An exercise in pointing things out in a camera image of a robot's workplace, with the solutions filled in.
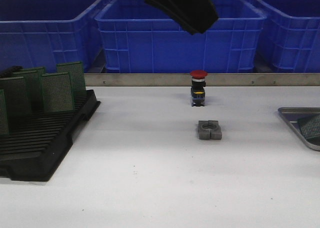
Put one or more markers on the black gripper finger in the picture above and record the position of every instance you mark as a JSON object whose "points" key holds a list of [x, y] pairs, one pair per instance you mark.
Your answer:
{"points": [[205, 14], [178, 10]]}

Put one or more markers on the green perforated circuit board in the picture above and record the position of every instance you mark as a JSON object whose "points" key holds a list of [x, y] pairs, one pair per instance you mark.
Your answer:
{"points": [[309, 126], [76, 72], [16, 96], [57, 92], [33, 85], [4, 125]]}

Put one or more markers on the silver metal tray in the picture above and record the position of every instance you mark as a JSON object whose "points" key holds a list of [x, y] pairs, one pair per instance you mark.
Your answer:
{"points": [[290, 115]]}

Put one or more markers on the black slotted board rack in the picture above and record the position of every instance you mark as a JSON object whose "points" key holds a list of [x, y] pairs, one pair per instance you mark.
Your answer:
{"points": [[37, 143]]}

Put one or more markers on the blue center plastic bin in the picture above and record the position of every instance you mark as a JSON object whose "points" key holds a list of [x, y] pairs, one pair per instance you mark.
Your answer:
{"points": [[138, 38]]}

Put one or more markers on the blue plastic bin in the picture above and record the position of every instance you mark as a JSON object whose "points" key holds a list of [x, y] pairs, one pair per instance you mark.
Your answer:
{"points": [[138, 38], [290, 38], [44, 33]]}

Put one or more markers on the red emergency stop button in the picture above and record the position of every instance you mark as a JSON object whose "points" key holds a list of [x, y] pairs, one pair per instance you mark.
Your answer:
{"points": [[197, 91]]}

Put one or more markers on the blue right plastic bin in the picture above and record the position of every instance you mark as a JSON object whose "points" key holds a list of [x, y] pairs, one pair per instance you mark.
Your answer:
{"points": [[290, 38]]}

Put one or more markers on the grey metal clamp block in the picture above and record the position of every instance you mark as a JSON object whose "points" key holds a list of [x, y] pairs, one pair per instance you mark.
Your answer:
{"points": [[209, 130]]}

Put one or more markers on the blue left plastic bin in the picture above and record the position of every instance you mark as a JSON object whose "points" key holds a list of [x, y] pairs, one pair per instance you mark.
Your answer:
{"points": [[44, 33]]}

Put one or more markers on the metal table edge rail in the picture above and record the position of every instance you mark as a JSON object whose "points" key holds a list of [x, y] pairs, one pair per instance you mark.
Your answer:
{"points": [[212, 80]]}

